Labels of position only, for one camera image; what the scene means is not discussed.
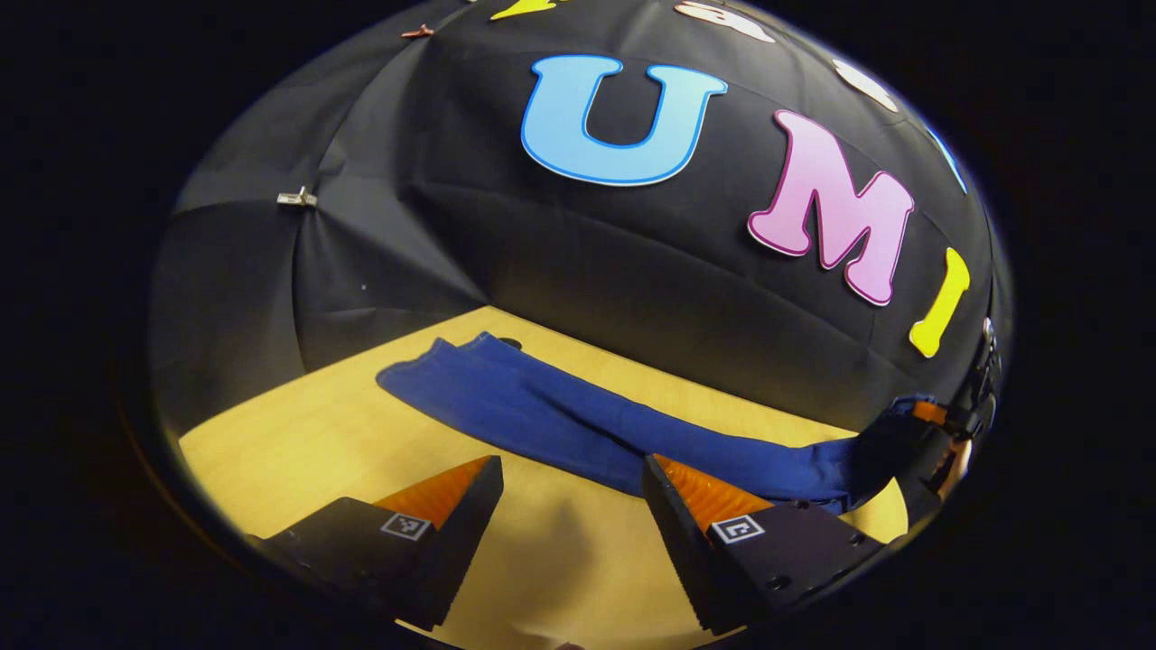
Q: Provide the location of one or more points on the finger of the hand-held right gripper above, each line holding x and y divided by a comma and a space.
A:
930, 413

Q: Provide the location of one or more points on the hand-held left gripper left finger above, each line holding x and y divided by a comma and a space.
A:
452, 542

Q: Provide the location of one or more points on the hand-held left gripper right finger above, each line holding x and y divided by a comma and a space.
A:
686, 551

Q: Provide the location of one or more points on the blue jeans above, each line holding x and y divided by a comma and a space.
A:
542, 406

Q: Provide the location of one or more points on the black backdrop cloth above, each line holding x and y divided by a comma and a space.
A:
632, 253

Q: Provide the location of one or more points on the silver backdrop clip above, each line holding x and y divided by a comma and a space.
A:
296, 197

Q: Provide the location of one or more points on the red backdrop clip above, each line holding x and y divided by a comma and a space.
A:
417, 32

